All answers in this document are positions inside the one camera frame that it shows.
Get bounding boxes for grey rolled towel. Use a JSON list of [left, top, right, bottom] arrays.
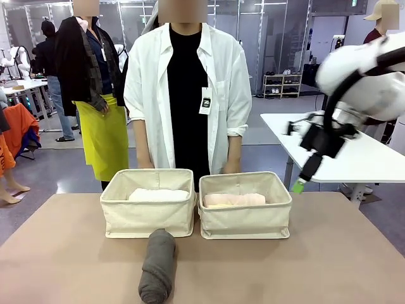
[[137, 227, 177, 304]]

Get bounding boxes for empty white table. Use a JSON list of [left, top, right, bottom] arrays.
[[259, 111, 405, 203]]

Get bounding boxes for white towel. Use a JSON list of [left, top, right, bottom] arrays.
[[128, 188, 190, 203]]

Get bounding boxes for person's right forearm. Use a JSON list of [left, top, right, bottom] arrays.
[[132, 118, 153, 164]]

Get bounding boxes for small white background robot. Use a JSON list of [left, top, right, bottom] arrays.
[[6, 45, 33, 80]]

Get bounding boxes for pink towel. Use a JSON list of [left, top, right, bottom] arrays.
[[202, 193, 266, 206]]

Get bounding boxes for wooden shoe rack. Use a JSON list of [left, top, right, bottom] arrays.
[[262, 73, 303, 100]]

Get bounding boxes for person in grey hood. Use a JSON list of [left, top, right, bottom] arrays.
[[140, 0, 161, 36]]

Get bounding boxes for blue cloth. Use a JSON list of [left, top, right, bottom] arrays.
[[17, 125, 42, 160]]

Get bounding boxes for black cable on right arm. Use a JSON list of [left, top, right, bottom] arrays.
[[321, 53, 405, 131]]

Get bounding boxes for person in white shirt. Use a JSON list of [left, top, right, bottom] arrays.
[[123, 22, 253, 193]]

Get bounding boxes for yellow towel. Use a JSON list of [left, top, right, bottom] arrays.
[[204, 203, 256, 209]]

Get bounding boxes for white workbench with items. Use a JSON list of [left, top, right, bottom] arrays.
[[0, 77, 49, 130]]

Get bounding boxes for person in black clothes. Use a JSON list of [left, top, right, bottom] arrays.
[[32, 20, 76, 143]]

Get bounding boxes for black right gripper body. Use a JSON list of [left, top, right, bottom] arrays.
[[299, 125, 346, 158]]

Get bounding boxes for person with beige cap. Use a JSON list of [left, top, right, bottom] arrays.
[[363, 0, 401, 45]]

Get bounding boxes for cream fabric basket with tab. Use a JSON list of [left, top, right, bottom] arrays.
[[99, 168, 195, 239]]

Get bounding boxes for orange hanging garment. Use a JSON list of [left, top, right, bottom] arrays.
[[0, 103, 41, 179]]

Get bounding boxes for person's left forearm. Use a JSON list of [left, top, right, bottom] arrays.
[[227, 134, 244, 165]]

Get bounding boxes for white name badge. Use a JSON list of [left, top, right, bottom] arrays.
[[198, 87, 213, 115]]

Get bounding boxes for person with yellow apron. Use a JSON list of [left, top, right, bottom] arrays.
[[55, 0, 130, 191]]

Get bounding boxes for mannequin legs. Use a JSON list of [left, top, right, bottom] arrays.
[[0, 175, 32, 205]]

